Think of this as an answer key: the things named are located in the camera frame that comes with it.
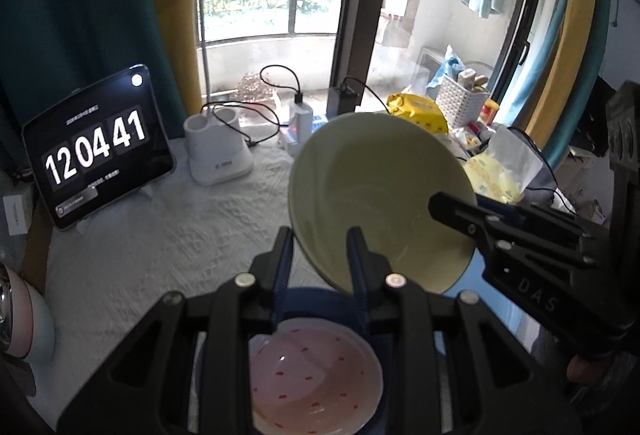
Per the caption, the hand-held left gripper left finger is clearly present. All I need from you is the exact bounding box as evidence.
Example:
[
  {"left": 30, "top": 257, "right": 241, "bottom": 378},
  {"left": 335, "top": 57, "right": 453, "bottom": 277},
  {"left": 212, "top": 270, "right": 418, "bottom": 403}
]
[{"left": 56, "top": 226, "right": 296, "bottom": 435}]

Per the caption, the cream bowl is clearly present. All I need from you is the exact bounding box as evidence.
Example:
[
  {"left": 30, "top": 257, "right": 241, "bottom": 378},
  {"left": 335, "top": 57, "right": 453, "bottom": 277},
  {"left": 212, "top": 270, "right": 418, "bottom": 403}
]
[{"left": 287, "top": 111, "right": 478, "bottom": 294}]

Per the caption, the black television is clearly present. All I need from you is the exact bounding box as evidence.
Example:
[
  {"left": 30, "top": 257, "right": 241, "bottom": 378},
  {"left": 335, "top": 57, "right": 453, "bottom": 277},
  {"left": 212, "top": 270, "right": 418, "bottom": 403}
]
[{"left": 570, "top": 75, "right": 618, "bottom": 150}]

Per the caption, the white desk lamp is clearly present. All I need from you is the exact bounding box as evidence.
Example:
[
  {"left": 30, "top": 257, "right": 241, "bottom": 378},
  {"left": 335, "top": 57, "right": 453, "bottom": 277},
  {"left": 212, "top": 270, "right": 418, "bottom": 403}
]
[{"left": 136, "top": 0, "right": 272, "bottom": 186}]

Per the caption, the small white box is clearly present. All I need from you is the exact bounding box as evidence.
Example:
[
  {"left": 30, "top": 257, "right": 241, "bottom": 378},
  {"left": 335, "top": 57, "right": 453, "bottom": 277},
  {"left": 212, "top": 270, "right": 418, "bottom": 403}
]
[{"left": 2, "top": 192, "right": 31, "bottom": 236}]

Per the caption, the white plastic bag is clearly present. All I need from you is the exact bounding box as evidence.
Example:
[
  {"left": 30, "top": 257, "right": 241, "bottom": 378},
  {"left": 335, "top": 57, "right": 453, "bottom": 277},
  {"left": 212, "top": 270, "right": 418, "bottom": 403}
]
[{"left": 487, "top": 125, "right": 546, "bottom": 196}]

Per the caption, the pink steel-lined bowl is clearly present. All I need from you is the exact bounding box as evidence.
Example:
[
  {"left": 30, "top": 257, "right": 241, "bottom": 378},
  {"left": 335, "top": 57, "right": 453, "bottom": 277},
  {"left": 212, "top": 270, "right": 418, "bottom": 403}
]
[{"left": 0, "top": 262, "right": 56, "bottom": 361}]

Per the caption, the pink strawberry bowl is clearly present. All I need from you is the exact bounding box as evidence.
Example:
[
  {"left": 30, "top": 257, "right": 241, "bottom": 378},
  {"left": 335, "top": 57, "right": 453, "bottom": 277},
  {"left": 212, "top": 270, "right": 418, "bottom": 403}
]
[{"left": 248, "top": 319, "right": 384, "bottom": 435}]

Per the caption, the tablet with clock display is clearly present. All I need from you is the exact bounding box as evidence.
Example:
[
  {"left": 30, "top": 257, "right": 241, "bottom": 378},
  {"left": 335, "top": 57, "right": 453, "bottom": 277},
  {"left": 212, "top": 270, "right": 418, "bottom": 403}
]
[{"left": 21, "top": 65, "right": 177, "bottom": 231}]

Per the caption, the white charger adapter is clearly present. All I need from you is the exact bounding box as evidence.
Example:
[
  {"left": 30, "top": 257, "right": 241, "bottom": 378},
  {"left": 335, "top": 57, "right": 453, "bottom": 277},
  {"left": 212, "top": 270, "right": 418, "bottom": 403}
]
[{"left": 291, "top": 92, "right": 313, "bottom": 146}]

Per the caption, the large blue bowl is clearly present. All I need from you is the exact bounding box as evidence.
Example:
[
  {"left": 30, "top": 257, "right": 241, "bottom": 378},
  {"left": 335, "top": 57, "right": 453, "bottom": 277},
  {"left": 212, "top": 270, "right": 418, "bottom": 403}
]
[{"left": 272, "top": 287, "right": 451, "bottom": 435}]

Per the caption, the yellow snack bag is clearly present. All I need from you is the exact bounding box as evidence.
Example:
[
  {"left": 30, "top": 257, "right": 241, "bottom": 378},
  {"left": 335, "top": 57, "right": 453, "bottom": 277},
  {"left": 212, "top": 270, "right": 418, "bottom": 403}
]
[{"left": 387, "top": 93, "right": 449, "bottom": 134}]

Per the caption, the dark sliding door frame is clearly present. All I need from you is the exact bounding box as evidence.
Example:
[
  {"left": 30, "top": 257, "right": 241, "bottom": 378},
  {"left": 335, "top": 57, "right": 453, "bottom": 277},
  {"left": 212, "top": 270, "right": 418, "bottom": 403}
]
[{"left": 330, "top": 0, "right": 573, "bottom": 116}]

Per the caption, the black charging cable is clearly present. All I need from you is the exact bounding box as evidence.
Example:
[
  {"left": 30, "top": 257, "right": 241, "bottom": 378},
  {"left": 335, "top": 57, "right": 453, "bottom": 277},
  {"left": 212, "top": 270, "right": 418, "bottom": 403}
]
[
  {"left": 340, "top": 76, "right": 391, "bottom": 113},
  {"left": 200, "top": 65, "right": 303, "bottom": 150}
]

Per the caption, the dark balcony railing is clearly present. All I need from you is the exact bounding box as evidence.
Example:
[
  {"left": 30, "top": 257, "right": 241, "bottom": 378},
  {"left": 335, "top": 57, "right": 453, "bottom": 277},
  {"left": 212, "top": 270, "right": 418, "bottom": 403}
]
[{"left": 197, "top": 0, "right": 348, "bottom": 48}]

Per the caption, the blue plastic bag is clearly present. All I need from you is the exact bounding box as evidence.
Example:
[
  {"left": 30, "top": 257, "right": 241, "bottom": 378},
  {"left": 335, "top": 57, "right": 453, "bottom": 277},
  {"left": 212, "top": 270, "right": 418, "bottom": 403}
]
[{"left": 427, "top": 46, "right": 468, "bottom": 88}]

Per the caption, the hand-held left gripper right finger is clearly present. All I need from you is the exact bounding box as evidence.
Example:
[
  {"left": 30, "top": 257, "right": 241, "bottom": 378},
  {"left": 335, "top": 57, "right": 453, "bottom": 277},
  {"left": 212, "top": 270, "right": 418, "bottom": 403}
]
[{"left": 346, "top": 226, "right": 583, "bottom": 435}]

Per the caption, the teal curtain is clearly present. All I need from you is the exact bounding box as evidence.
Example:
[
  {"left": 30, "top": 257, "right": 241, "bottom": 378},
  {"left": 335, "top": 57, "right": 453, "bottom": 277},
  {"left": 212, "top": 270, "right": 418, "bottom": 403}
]
[
  {"left": 0, "top": 0, "right": 188, "bottom": 176},
  {"left": 542, "top": 0, "right": 613, "bottom": 170}
]

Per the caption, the black power bank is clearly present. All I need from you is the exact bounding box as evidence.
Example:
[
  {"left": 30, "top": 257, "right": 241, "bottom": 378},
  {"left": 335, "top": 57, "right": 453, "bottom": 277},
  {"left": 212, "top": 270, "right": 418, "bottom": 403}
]
[{"left": 327, "top": 85, "right": 358, "bottom": 118}]

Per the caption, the blue plate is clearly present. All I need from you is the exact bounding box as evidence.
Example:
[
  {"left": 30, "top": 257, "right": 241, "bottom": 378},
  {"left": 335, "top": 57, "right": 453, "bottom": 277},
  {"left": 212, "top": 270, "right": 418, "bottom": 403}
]
[{"left": 432, "top": 245, "right": 538, "bottom": 361}]

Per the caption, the yellow curtain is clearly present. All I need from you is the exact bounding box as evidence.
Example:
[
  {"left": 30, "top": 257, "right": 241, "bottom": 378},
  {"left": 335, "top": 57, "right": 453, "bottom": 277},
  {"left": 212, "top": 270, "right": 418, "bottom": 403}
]
[
  {"left": 525, "top": 0, "right": 598, "bottom": 150},
  {"left": 145, "top": 0, "right": 206, "bottom": 140}
]

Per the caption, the grey pouch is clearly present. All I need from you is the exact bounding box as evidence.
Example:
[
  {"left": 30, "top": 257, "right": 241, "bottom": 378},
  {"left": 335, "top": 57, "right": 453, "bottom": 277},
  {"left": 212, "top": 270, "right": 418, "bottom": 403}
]
[{"left": 525, "top": 165, "right": 561, "bottom": 206}]

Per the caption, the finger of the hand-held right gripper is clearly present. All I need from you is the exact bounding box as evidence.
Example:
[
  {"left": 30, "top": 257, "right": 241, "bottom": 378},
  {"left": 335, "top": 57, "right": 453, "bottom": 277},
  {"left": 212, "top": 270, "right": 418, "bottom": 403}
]
[
  {"left": 475, "top": 194, "right": 586, "bottom": 236},
  {"left": 428, "top": 191, "right": 596, "bottom": 263}
]

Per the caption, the white woven basket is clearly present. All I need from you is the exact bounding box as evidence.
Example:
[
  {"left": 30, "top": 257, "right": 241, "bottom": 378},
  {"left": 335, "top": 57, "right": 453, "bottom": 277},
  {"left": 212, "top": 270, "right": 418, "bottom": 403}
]
[{"left": 435, "top": 75, "right": 493, "bottom": 130}]

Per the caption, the white textured tablecloth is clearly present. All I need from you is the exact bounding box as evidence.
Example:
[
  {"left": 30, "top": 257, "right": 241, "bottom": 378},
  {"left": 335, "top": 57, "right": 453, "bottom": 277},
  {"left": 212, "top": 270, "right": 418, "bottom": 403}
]
[{"left": 27, "top": 135, "right": 501, "bottom": 435}]

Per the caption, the person's right hand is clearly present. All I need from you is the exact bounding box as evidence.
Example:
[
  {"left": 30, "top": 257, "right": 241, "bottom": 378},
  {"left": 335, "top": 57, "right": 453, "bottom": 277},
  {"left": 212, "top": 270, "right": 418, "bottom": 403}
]
[{"left": 565, "top": 352, "right": 631, "bottom": 383}]

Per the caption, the orange-lid jar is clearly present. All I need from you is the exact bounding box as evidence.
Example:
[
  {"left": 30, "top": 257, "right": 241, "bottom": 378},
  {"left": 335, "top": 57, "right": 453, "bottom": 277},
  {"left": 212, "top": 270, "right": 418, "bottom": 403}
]
[{"left": 480, "top": 98, "right": 501, "bottom": 126}]

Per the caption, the white power strip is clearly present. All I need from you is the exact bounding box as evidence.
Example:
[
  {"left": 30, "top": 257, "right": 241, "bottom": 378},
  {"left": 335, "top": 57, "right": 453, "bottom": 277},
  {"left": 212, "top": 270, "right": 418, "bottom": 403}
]
[{"left": 277, "top": 114, "right": 328, "bottom": 158}]

